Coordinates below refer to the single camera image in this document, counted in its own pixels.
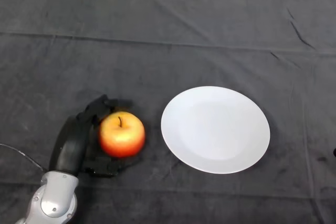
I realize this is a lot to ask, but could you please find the red yellow apple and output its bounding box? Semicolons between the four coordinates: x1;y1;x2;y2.
98;111;146;158

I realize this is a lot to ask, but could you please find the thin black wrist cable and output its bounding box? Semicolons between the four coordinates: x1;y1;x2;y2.
0;143;44;172

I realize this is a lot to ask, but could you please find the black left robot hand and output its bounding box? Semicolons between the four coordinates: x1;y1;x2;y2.
48;94;135;178

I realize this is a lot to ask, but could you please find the white round plate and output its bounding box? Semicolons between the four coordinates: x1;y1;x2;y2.
160;86;271;175

